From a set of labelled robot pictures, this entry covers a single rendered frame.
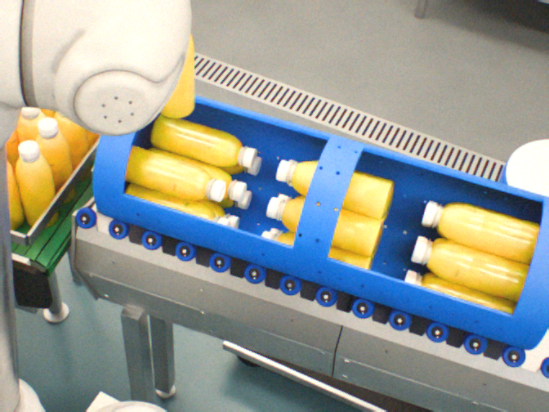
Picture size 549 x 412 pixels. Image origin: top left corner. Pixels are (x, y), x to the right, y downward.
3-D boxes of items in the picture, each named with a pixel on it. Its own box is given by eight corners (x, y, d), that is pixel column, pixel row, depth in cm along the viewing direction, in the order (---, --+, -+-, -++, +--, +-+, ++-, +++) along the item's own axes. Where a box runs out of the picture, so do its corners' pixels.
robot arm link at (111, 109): (198, -65, 74) (46, -83, 72) (191, 55, 61) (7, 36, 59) (188, 51, 83) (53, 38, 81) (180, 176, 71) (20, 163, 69)
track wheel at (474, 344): (487, 333, 152) (486, 329, 154) (462, 333, 153) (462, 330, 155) (488, 356, 153) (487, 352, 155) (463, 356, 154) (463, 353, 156)
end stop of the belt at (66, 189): (32, 245, 164) (29, 235, 161) (29, 244, 164) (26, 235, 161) (120, 123, 190) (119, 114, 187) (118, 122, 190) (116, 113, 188)
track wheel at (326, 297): (336, 285, 157) (337, 283, 159) (314, 285, 158) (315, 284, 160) (337, 307, 158) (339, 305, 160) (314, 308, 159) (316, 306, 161)
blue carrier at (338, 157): (519, 379, 152) (571, 294, 130) (99, 242, 166) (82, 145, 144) (538, 265, 169) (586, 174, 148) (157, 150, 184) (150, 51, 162)
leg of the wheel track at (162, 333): (170, 401, 247) (163, 279, 200) (153, 396, 248) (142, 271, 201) (178, 386, 251) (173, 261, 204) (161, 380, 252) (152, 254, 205)
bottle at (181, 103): (198, 117, 149) (198, 29, 135) (159, 122, 148) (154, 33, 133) (191, 92, 154) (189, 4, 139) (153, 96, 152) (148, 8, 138)
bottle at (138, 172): (131, 137, 160) (224, 165, 157) (129, 169, 164) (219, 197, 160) (115, 152, 154) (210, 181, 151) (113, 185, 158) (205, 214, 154)
